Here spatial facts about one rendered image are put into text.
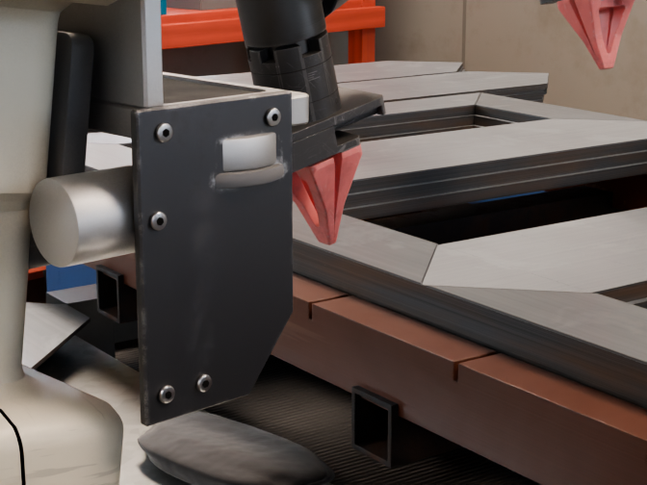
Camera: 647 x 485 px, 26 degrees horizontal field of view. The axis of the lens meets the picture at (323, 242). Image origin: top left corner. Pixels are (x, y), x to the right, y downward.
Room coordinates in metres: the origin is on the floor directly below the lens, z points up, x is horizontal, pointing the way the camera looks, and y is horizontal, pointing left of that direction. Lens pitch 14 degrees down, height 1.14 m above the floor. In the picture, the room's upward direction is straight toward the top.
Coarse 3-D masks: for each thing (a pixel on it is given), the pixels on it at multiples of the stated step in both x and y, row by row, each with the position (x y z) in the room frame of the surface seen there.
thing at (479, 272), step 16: (448, 256) 1.12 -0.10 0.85; (464, 256) 1.12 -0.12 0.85; (448, 272) 1.06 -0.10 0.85; (464, 272) 1.06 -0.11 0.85; (480, 272) 1.06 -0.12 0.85; (496, 272) 1.06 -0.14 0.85; (512, 272) 1.06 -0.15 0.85; (496, 288) 1.02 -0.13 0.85; (512, 288) 1.02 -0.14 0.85; (528, 288) 1.02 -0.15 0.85; (544, 288) 1.02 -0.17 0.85; (560, 288) 1.02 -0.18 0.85; (576, 288) 1.02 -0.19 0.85
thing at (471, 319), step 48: (624, 144) 1.66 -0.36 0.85; (384, 192) 1.45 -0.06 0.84; (432, 192) 1.48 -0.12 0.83; (480, 192) 1.52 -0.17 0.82; (336, 288) 1.13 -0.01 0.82; (384, 288) 1.07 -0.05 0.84; (624, 288) 1.03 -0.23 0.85; (480, 336) 0.98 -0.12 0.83; (528, 336) 0.94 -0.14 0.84; (624, 384) 0.86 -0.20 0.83
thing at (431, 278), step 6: (426, 276) 1.05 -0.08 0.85; (432, 276) 1.05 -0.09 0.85; (438, 276) 1.05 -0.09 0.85; (444, 276) 1.05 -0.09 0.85; (426, 282) 1.04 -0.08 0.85; (432, 282) 1.04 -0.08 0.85; (438, 282) 1.04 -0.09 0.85; (444, 282) 1.04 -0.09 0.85; (450, 282) 1.04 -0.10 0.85; (456, 282) 1.04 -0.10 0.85; (462, 282) 1.04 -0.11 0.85
